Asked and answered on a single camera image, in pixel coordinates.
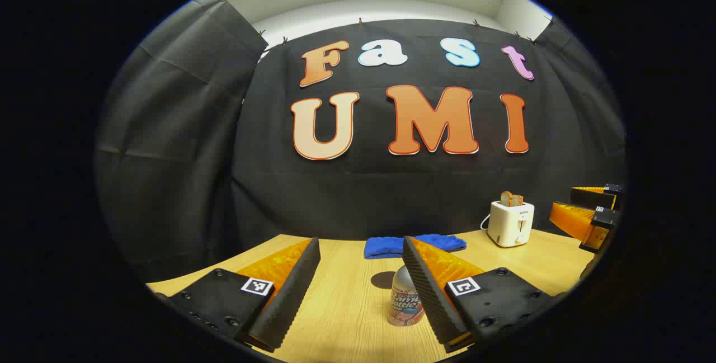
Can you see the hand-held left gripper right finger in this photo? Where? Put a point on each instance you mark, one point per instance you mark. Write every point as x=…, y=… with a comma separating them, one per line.
x=430, y=296

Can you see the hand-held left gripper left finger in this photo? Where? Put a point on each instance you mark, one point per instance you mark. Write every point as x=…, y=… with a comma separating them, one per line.
x=291, y=296

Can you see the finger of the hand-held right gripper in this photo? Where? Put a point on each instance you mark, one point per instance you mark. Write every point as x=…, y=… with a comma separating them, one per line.
x=593, y=198
x=601, y=217

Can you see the silver water bottle red label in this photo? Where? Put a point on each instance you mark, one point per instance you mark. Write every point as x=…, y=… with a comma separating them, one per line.
x=401, y=301

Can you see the dark round coaster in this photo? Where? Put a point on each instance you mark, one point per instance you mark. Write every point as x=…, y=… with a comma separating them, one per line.
x=381, y=280

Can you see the blue towel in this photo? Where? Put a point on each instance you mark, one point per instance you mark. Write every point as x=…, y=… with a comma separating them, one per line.
x=386, y=246

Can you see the toasted bread slice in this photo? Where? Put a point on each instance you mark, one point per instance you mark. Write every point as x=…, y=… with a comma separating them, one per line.
x=505, y=198
x=518, y=201

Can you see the white toaster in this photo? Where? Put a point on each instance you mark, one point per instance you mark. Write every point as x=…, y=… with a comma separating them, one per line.
x=512, y=223

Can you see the black backdrop cloth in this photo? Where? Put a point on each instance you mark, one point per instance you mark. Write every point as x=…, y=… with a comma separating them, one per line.
x=391, y=195

